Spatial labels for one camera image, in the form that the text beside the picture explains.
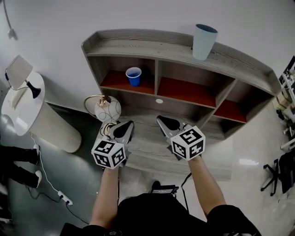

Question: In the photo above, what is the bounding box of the person's black shirt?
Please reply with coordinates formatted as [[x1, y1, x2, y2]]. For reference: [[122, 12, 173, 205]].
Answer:
[[60, 192, 262, 236]]

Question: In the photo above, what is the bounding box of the black floor cable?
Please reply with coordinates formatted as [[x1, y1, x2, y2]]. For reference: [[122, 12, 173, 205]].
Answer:
[[66, 203, 90, 225], [27, 183, 62, 204]]

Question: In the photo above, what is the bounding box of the black coiled lamp cord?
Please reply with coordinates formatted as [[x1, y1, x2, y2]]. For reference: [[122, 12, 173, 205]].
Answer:
[[100, 122, 121, 137]]

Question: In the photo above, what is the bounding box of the person's right forearm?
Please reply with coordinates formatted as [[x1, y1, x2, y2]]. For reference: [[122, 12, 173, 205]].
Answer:
[[187, 156, 227, 218]]

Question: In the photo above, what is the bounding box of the white power cable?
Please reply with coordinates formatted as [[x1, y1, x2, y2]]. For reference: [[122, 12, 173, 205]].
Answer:
[[30, 133, 61, 193]]

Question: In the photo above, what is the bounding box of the long white office desk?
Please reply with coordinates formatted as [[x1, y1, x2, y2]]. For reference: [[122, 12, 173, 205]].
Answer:
[[275, 55, 295, 151]]

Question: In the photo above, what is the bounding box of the pale blue tall vase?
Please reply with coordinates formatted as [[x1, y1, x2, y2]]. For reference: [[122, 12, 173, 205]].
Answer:
[[192, 24, 218, 61]]

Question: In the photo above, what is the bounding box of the blue plastic cup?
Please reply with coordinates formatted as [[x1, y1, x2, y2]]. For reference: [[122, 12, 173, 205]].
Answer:
[[125, 66, 142, 87]]

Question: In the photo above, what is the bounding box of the white round pedestal table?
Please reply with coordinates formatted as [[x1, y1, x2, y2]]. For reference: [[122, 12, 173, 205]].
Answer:
[[1, 71, 83, 153]]

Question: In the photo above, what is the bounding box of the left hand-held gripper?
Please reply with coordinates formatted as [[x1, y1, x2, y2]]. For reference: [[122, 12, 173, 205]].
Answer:
[[91, 120, 135, 171]]

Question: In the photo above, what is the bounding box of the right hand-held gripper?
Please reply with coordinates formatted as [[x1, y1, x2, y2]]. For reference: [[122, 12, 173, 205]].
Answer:
[[156, 115, 206, 162]]

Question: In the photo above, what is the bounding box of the grey wall outlet with conduit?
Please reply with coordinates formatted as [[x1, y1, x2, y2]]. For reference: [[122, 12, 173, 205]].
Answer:
[[2, 0, 18, 40]]

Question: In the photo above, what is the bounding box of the person's left forearm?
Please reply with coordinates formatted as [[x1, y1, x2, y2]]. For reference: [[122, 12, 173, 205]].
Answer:
[[89, 167, 121, 228]]

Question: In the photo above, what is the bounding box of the gold arc globe lamp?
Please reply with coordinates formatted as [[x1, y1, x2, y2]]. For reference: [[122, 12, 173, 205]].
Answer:
[[83, 94, 122, 137]]

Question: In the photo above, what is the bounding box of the white shade table lamp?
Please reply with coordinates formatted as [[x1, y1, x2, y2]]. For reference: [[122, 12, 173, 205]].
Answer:
[[5, 54, 42, 100]]

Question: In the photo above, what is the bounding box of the white power strip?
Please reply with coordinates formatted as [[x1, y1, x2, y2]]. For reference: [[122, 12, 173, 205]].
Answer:
[[57, 190, 73, 206]]

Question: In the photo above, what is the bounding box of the black office chair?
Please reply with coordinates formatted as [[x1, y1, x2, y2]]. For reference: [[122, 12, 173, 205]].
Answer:
[[260, 152, 295, 197]]

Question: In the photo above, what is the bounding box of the wooden shelf unit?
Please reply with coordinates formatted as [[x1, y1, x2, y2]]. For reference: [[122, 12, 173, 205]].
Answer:
[[81, 29, 277, 140]]

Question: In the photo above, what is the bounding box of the black waist device box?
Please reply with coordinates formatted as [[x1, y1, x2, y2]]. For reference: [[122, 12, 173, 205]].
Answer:
[[151, 184, 179, 197]]

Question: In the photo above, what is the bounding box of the black device cable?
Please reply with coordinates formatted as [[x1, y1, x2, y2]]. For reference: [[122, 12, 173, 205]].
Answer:
[[180, 172, 192, 213]]

